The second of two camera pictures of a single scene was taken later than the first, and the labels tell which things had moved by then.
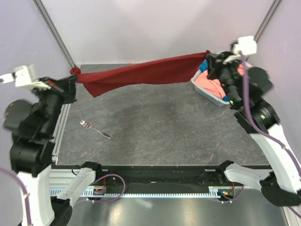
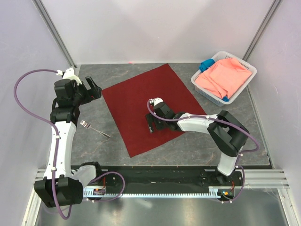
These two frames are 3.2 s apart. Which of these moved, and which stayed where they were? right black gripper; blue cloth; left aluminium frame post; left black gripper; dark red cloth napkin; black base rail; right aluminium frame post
Moved: right black gripper; dark red cloth napkin; left black gripper
Stayed: black base rail; left aluminium frame post; right aluminium frame post; blue cloth
